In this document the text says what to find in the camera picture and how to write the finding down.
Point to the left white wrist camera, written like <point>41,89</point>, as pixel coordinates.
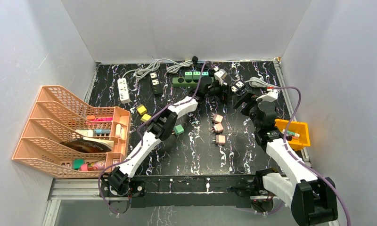
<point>220,75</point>

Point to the yellow plastic bin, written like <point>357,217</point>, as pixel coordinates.
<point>299,133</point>

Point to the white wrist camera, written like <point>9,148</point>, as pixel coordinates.
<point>271,95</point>
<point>220,75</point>

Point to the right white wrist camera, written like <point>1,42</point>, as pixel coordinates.
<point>271,95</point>

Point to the white power strip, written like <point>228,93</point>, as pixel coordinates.
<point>123,88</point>

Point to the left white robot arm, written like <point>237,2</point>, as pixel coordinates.
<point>156,130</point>

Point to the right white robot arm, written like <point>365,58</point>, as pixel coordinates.
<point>311,200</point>

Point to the light green plug adapter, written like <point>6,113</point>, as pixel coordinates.
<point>188,76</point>

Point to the orange plastic file rack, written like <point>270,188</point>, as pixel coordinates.
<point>56,117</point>

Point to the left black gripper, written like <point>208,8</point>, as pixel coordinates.
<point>219,89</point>

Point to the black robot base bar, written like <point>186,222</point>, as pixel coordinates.
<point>215,190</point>

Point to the short black power strip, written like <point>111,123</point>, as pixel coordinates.
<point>156,85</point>

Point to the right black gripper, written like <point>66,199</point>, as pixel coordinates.
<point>245,98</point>

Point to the mint green plug adapter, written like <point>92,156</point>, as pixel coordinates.
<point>196,75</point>

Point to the yellow plug adapter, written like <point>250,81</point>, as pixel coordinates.
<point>145,117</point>
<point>141,109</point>

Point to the pink plug adapter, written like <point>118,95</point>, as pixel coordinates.
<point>217,128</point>
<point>219,140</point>
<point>216,118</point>

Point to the green power strip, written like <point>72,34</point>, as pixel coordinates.
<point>181,82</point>

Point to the orange desk organizer tray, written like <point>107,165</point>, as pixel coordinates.
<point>120,132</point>

